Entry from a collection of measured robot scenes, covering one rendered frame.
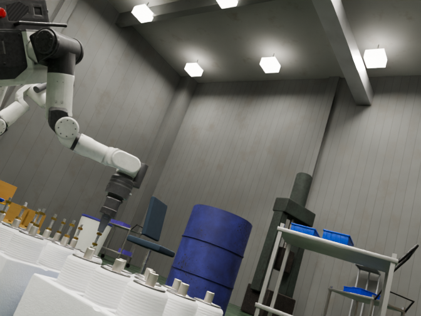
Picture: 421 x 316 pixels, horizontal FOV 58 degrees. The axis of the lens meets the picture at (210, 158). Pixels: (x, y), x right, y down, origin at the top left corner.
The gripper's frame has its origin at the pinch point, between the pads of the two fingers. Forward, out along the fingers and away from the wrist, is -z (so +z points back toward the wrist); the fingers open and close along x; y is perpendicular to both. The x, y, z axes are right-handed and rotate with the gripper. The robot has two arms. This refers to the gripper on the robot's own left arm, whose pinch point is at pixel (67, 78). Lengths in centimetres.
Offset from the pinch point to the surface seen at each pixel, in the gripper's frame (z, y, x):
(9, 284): 107, 1, 58
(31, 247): 96, 4, 56
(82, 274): 105, 20, 79
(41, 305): 115, 16, 75
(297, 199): -510, -391, 220
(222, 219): -105, -146, 100
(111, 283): 108, 26, 88
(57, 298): 114, 20, 78
